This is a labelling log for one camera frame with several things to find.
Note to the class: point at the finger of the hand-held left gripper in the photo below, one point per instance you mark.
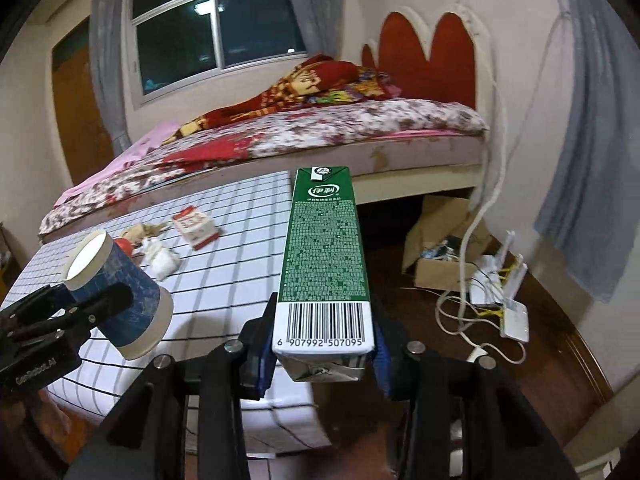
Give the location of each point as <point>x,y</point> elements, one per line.
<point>32,307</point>
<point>110,300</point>

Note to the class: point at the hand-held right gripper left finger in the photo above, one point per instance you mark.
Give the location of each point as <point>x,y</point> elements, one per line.
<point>261,365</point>

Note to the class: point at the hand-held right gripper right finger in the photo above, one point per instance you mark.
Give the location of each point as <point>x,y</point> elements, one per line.
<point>384,365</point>

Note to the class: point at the blue patterned paper cup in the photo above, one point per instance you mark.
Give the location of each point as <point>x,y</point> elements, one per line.
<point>120,265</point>

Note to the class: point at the red plastic bag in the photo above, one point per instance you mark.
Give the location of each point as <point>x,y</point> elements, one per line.
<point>123,246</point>

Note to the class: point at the white tissue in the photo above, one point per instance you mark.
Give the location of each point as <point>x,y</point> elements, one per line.
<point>162,257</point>

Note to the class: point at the red and white small box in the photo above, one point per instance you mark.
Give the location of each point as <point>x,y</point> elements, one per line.
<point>195,225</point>

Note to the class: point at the green milk carton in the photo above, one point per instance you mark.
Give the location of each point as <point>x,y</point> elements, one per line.
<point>325,260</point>

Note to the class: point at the brown crumpled paper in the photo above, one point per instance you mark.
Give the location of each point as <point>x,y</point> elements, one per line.
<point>140,231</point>

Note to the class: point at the white checked tablecloth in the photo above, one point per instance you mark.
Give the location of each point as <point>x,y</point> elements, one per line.
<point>240,260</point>

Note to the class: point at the cardboard box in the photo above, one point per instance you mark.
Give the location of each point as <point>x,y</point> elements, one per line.
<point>440,272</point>

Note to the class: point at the white modem box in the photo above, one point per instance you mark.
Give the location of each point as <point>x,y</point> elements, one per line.
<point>484,285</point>

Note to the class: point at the white router with antennas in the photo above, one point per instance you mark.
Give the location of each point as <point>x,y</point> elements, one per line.
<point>515,322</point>

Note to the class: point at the pink cloth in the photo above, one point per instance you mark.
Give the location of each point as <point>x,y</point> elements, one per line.
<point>150,145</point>

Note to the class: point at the brown wooden door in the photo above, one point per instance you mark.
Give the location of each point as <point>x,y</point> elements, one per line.
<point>80,110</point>

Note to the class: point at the pinkish grey mattress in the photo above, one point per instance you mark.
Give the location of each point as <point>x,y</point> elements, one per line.
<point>425,152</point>

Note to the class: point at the floral bedsheet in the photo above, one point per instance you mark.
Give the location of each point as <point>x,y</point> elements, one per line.
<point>350,120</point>

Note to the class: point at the red patterned blanket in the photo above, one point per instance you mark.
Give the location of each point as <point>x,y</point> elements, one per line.
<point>300,80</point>

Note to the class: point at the large sliding window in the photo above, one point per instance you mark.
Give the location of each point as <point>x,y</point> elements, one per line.
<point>250,25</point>

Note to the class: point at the white bed with red headboard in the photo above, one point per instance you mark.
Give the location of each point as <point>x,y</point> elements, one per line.
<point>450,60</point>

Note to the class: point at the grey tied curtain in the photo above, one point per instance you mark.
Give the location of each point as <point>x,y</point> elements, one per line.
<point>595,135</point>

